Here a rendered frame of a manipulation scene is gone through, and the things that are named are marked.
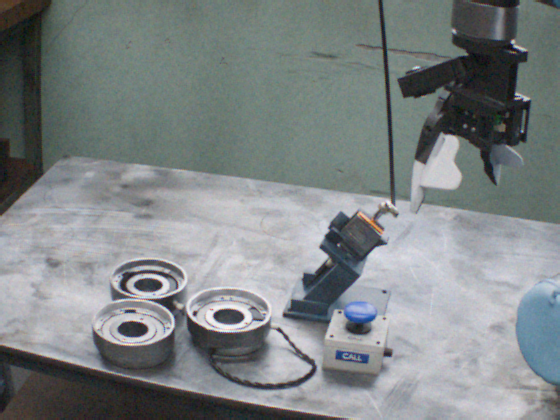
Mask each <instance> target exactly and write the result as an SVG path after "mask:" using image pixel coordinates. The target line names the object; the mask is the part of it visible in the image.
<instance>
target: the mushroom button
mask: <svg viewBox="0 0 560 420"><path fill-rule="evenodd" d="M344 316H345V317H346V319H347V320H348V321H350V322H352V323H354V326H356V327H363V326H364V323H369V322H371V321H373V320H374V319H375V318H376V316H377V309H376V307H375V306H374V305H373V304H371V303H369V302H366V301H357V302H352V303H350V304H348V305H346V307H345V308H344Z"/></svg>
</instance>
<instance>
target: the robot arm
mask: <svg viewBox="0 0 560 420"><path fill-rule="evenodd" d="M452 3H453V4H452V9H451V14H452V16H451V22H450V25H451V27H452V29H453V32H452V38H451V41H452V43H453V45H454V46H456V47H458V48H460V49H462V50H466V52H465V55H462V56H457V57H454V58H452V59H448V60H446V61H444V62H439V63H437V64H435V65H432V66H423V67H416V68H413V69H412V70H410V71H407V72H405V75H404V76H402V77H399V78H397V82H398V85H399V88H400V91H401V94H402V97H403V98H408V97H409V98H410V97H414V98H415V99H416V98H420V97H423V98H425V97H427V96H430V95H431V94H434V93H435V92H436V90H435V89H437V90H438V89H440V88H441V87H444V89H443V91H442V92H441V93H440V95H439V96H438V99H437V100H438V101H437V102H436V104H435V106H434V108H433V109H432V111H431V112H430V113H429V115H428V116H427V118H426V120H425V123H424V125H423V127H422V130H421V133H420V136H419V142H418V146H417V149H416V153H415V156H414V159H415V162H414V165H413V168H414V170H413V179H412V192H411V204H410V210H411V212H413V213H415V214H417V213H418V209H419V207H420V205H421V203H422V201H423V200H424V199H425V196H426V192H427V189H434V190H443V191H453V190H455V189H456V188H457V187H458V186H459V185H460V184H459V183H460V181H461V178H462V176H461V173H460V172H459V171H458V169H457V166H456V165H455V156H456V154H457V151H458V149H459V146H460V143H459V140H458V139H457V138H456V137H454V136H459V137H461V138H464V139H466V140H468V143H469V144H472V145H474V147H476V148H478V149H480V157H481V159H482V160H483V162H484V171H485V172H486V174H487V175H488V177H489V179H490V180H491V181H492V183H493V184H494V185H495V186H497V185H498V184H499V181H500V171H501V164H502V165H509V166H515V167H519V168H521V167H523V165H524V162H523V159H522V157H521V156H520V155H518V154H517V153H516V152H515V151H513V150H512V149H511V148H510V147H513V146H516V145H518V144H520V141H521V142H523V143H526V138H527V134H528V130H527V128H528V124H529V114H530V109H531V106H530V104H531V99H528V98H526V97H524V96H522V95H519V94H517V93H516V84H517V79H518V78H517V73H518V68H519V67H518V64H519V63H522V62H527V59H528V56H527V55H528V50H525V49H523V48H521V47H519V46H516V45H514V39H516V36H517V31H518V30H517V26H518V16H519V13H518V11H519V6H520V0H452ZM523 109H524V110H526V115H525V125H524V130H523V131H521V128H522V118H523ZM448 134H450V135H451V136H447V135H448ZM516 315H517V320H516V325H515V332H516V335H517V337H516V339H517V342H518V344H519V345H518V347H519V348H520V350H521V354H522V355H523V359H525V361H526V364H528V365H529V368H530V369H532V371H533V372H534V373H535V374H536V375H537V377H539V376H541V378H542V379H543V380H544V381H545V382H547V383H550V384H551V385H556V389H557V393H558V395H559V397H560V272H559V273H557V274H556V275H554V276H552V277H550V278H548V279H543V280H540V281H539V282H537V283H536V284H535V285H534V287H533V288H531V289H529V291H527V292H526V293H525V294H524V295H523V297H522V299H521V301H520V303H519V305H518V307H517V311H516Z"/></svg>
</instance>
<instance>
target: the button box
mask: <svg viewBox="0 0 560 420"><path fill-rule="evenodd" d="M390 321H391V317H388V316H382V315H377V316H376V318H375V319H374V320H373V321H371V322H369V323H364V326H363V327H356V326H354V323H352V322H350V321H348V320H347V319H346V317H345V316H344V310H340V309H335V311H334V314H333V317H332V320H331V323H330V326H329V329H328V331H327V334H326V337H325V343H324V354H323V365H322V369H329V370H335V371H340V372H345V373H357V374H362V375H368V376H378V375H379V372H380V370H381V367H382V363H383V358H384V356H385V357H390V358H391V357H392V354H393V348H388V347H386V345H387V338H388V330H389V323H390Z"/></svg>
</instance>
